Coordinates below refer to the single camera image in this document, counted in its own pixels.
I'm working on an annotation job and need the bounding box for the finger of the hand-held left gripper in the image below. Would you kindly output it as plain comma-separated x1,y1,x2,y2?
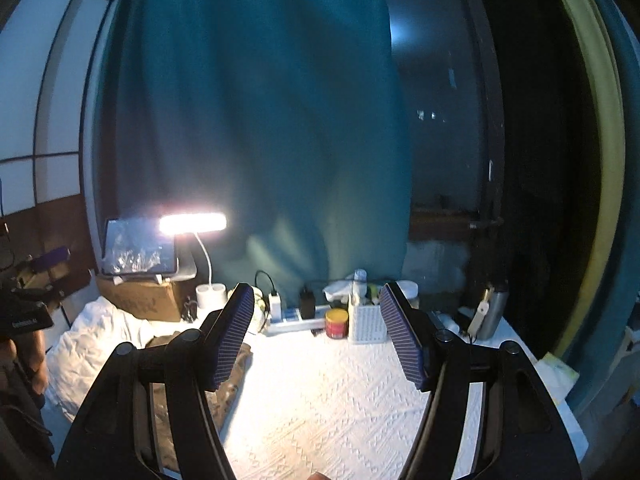
31,246,71,268

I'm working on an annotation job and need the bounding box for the white bottle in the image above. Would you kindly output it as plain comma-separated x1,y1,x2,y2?
352,269,368,308

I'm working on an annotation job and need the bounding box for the white power strip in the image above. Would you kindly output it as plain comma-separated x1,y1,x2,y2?
265,307,331,337

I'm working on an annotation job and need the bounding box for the black charging cable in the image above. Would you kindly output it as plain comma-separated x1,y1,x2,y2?
254,270,278,296

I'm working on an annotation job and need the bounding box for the person's left forearm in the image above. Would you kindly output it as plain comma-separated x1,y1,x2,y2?
0,331,51,396

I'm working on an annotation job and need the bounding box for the cardboard box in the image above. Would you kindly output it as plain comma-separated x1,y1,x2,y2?
95,275,193,323

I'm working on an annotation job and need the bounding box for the teal curtain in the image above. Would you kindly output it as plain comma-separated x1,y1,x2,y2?
95,0,416,306

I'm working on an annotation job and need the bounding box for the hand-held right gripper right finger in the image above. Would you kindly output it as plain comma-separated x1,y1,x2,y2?
380,281,583,480

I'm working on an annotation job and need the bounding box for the brown printed t-shirt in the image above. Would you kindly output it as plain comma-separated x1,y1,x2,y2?
145,331,253,476

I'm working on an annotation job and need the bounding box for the tablet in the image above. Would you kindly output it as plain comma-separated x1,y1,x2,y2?
101,217,180,277

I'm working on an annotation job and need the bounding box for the silver lighter-like device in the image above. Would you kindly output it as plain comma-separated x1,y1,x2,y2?
470,282,510,341

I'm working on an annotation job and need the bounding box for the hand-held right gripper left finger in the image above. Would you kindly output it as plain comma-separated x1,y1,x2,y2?
54,282,256,480

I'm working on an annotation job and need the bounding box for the pale yellow packet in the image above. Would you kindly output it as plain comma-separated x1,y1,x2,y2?
535,352,581,401

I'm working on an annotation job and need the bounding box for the white perforated basket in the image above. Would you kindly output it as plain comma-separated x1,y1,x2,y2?
347,302,390,345

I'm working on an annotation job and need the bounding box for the white desk lamp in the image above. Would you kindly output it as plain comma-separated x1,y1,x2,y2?
159,212,230,313

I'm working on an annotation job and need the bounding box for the dark glass window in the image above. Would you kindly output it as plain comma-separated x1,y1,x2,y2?
385,0,506,261

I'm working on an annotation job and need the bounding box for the red tin can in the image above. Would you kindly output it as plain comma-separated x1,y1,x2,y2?
325,308,350,341

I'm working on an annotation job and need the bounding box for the black power adapter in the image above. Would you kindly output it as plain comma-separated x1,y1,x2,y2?
299,285,317,320

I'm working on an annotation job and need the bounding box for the white textured tablecloth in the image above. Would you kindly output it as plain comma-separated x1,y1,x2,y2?
40,300,588,480

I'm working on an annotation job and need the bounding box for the white cartoon mug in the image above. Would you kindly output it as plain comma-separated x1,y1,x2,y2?
250,287,266,333

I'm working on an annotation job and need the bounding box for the white cloth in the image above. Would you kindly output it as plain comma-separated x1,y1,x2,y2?
45,296,156,421

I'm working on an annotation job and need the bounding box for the white tissue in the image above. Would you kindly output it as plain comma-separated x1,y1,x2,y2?
322,280,356,303

